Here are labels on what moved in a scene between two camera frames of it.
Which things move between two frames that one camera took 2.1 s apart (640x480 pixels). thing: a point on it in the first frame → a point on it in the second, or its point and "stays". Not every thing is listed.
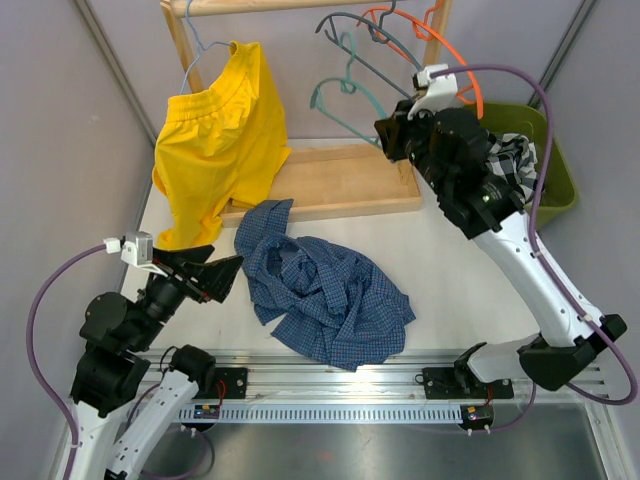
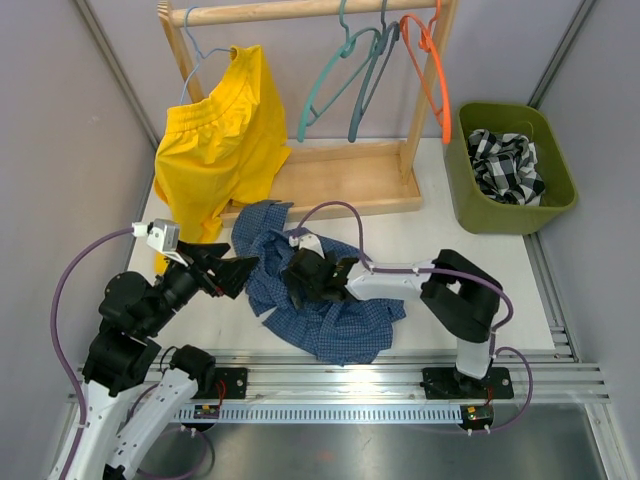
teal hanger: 349,86 → 334,63
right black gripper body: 417,132 → 314,291
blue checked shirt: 320,296 stays
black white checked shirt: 515,157 stays
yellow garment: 218,148 stays
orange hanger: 420,28 → 428,45
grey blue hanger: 379,34 → 382,44
